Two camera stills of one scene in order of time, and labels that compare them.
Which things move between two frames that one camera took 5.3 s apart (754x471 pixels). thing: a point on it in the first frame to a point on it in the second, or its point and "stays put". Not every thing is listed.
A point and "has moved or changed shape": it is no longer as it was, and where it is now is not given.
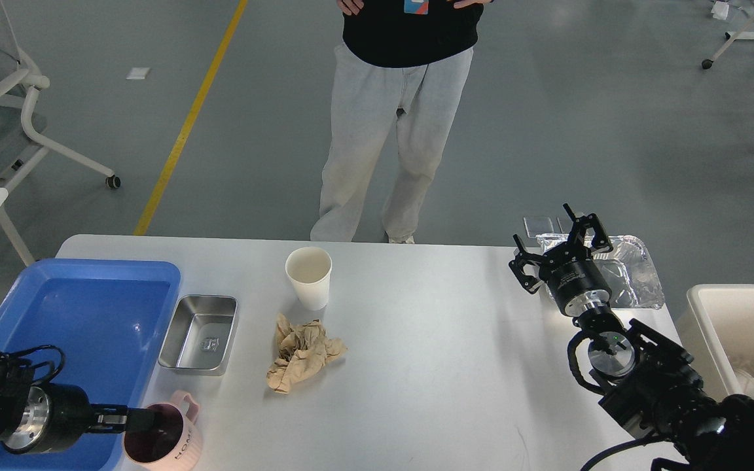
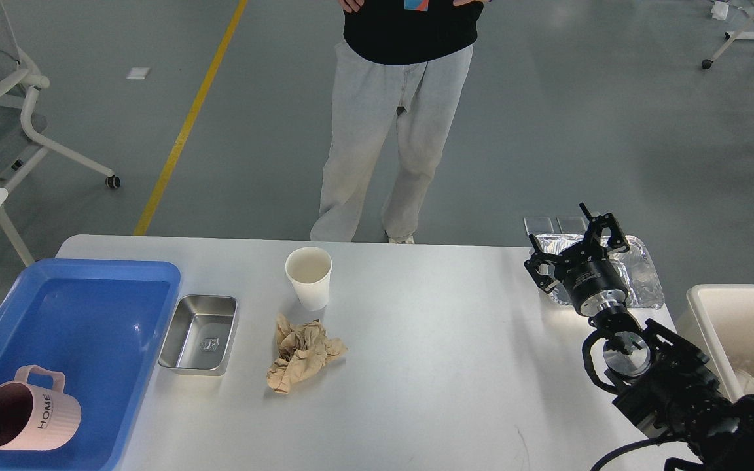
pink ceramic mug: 175,443 has moved or changed shape
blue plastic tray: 104,318 stays put
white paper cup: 310,268 stays put
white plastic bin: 742,337 stays put
